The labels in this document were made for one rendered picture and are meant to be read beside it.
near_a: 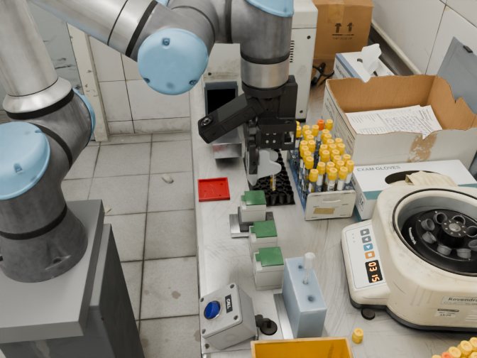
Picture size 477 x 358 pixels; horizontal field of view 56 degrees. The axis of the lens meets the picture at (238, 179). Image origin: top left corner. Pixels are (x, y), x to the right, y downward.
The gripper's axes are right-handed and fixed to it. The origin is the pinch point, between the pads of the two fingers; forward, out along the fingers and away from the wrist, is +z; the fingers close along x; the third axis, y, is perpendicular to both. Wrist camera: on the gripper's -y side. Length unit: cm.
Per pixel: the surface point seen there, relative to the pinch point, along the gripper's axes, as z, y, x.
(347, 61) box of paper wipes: 7, 36, 61
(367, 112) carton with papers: 6.7, 33.2, 31.4
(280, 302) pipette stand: 11.8, 3.4, -18.8
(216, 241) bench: 12.7, -6.7, -3.3
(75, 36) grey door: 36, -70, 162
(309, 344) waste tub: 3.9, 4.9, -31.5
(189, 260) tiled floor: 100, -18, 67
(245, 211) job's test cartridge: 6.3, -1.0, -1.9
